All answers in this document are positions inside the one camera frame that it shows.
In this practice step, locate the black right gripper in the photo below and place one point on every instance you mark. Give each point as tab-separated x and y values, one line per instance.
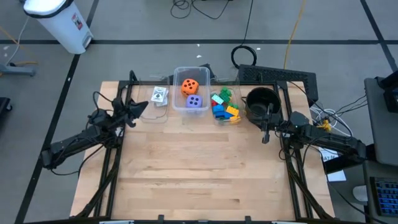
278	126

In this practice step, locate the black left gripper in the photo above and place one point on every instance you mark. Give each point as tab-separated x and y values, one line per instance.
119	113

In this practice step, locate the yellow peg block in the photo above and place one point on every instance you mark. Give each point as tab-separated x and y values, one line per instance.
235	119

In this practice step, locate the white playing card deck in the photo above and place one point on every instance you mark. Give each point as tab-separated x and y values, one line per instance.
159	94
164	102

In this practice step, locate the yellow brick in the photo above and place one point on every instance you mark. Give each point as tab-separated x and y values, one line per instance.
232	110

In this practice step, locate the long dark green brick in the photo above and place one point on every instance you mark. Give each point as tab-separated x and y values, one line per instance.
225	98

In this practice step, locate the large light blue peg block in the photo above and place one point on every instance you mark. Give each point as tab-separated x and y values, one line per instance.
218	109

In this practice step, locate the light cyan brick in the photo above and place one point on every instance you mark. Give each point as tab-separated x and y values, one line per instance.
217	99

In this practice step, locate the red brick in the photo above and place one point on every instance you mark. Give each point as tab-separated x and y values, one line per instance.
213	103

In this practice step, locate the orange foam die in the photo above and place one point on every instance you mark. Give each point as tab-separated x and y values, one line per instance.
189	87

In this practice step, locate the purple foam die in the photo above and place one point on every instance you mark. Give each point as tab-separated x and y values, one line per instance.
194	101

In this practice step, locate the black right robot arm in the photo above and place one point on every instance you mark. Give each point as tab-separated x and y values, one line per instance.
329	138

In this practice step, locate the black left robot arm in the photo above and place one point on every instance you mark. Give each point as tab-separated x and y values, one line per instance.
77	140

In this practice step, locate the shallow clear plastic bin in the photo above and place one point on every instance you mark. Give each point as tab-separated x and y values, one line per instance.
146	109
241	93

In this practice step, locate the black bucket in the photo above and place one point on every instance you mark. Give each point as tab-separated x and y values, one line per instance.
258	99

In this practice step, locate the black perforated panel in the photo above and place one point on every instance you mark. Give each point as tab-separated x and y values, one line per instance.
280	74

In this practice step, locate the tall clear plastic bin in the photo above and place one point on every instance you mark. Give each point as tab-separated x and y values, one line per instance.
177	73

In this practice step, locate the white paper sheet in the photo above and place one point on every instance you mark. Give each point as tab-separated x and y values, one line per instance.
337	176

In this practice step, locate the black desk beam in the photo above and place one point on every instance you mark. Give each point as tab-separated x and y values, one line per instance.
348	165

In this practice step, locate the white trash can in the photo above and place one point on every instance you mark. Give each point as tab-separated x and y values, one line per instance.
62	25

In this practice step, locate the white computer mouse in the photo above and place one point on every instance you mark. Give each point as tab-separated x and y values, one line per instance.
360	193

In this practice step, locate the grey stand base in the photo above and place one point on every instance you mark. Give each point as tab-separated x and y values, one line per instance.
18	71

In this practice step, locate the black equipment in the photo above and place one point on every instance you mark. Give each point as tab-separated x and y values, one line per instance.
4	107

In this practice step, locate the backlit keyboard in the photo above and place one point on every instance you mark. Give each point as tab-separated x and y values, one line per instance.
385	196

